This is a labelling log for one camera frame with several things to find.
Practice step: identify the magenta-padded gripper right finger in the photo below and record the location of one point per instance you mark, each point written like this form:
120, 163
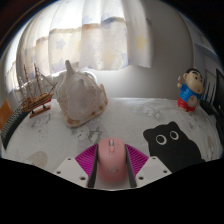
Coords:
151, 170

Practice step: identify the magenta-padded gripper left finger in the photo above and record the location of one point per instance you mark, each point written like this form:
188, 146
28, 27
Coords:
70, 170

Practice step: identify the pink computer mouse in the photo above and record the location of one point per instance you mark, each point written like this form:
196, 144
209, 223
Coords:
111, 163

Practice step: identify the black cat-shaped mouse pad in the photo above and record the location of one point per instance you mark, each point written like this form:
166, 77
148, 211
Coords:
176, 153

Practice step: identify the white printed tablecloth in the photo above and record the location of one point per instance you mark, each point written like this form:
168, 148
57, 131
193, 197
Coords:
133, 116

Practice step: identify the large white conch shell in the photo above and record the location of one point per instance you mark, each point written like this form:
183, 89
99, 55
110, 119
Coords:
80, 100

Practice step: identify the black keyboard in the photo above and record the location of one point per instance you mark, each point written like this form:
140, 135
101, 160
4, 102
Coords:
11, 126

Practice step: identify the wooden model sailing ship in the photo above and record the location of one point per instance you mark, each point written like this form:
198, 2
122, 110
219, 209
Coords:
35, 101

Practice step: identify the black router with antennas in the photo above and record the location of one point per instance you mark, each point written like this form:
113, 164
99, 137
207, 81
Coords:
208, 106

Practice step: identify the orange wooden chair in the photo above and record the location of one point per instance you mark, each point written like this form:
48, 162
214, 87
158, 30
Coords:
5, 113

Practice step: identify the cartoon boy figurine clock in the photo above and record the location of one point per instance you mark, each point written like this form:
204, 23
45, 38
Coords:
191, 93

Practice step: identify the white star-print curtain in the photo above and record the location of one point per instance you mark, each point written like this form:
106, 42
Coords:
100, 40

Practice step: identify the white wall shelf unit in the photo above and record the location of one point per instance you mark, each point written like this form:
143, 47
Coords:
205, 50

